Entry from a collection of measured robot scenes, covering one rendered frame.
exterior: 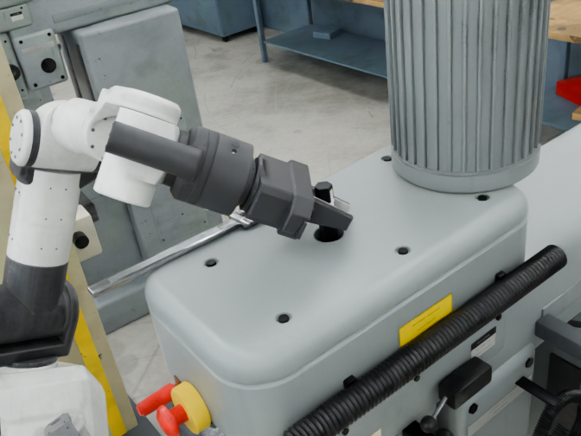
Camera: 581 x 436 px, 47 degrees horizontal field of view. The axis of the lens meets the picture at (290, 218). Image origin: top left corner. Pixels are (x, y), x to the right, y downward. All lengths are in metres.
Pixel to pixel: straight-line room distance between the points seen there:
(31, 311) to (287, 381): 0.50
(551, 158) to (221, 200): 0.69
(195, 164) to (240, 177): 0.06
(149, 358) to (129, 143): 2.97
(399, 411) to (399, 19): 0.48
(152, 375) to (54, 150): 2.64
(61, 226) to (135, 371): 2.59
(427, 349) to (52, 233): 0.56
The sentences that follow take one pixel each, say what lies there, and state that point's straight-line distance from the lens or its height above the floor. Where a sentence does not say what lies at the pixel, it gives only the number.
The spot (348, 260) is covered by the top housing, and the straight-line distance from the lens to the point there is 0.78.
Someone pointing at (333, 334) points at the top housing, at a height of 1.87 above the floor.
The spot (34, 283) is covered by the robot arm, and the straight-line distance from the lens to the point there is 1.06.
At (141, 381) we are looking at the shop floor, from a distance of 3.53.
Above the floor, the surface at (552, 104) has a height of 0.23.
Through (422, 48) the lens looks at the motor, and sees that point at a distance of 0.83.
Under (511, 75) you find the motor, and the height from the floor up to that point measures 2.04.
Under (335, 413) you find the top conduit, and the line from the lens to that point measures 0.73.
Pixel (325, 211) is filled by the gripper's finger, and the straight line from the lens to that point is 0.79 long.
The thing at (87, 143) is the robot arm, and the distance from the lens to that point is 0.84.
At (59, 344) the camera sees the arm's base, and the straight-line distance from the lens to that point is 1.13.
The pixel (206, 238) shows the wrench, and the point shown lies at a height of 1.90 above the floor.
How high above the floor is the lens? 2.35
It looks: 32 degrees down
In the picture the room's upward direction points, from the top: 9 degrees counter-clockwise
